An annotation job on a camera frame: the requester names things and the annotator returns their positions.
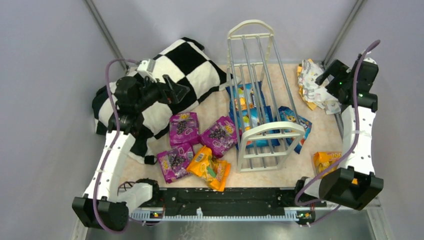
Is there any right aluminium corner post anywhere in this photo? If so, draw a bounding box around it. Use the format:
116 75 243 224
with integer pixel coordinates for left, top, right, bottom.
321 0 367 68

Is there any black white checkered pillow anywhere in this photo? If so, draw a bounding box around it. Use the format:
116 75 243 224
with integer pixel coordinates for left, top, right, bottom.
91 36 232 166

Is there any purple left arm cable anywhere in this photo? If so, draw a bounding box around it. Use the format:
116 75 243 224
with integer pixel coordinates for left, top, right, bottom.
93 58 139 235

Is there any purple grape candy bag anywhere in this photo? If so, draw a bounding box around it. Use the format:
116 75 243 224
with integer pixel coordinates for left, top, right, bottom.
156 143 194 184
199 116 238 158
169 112 200 147

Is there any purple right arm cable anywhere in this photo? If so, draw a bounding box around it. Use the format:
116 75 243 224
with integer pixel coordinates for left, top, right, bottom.
294 39 381 227

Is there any white patterned snack bag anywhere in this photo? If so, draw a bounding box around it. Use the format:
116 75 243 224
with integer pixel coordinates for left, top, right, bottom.
296 59 341 115

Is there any white metal wire shelf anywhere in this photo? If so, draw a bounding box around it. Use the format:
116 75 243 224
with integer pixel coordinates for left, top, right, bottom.
226 19 306 173

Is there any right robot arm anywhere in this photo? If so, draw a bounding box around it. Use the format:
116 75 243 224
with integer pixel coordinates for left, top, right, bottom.
294 57 384 211

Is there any orange candy bag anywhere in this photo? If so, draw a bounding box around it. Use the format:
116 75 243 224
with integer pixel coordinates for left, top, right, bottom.
186 146 231 192
312 151 342 175

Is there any aluminium corner post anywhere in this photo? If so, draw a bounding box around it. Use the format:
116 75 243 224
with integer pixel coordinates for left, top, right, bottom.
321 0 367 68
83 0 124 58

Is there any left aluminium corner post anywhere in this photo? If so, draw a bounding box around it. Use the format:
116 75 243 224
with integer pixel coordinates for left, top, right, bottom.
83 0 124 58

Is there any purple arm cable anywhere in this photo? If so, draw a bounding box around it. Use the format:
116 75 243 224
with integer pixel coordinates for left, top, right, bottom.
93 58 139 235
294 39 381 227

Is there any blue Slendy snack bag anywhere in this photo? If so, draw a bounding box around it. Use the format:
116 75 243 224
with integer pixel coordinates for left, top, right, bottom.
277 105 313 155
225 82 272 135

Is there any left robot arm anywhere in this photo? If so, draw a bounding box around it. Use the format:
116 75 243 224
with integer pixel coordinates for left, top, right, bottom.
72 58 190 234

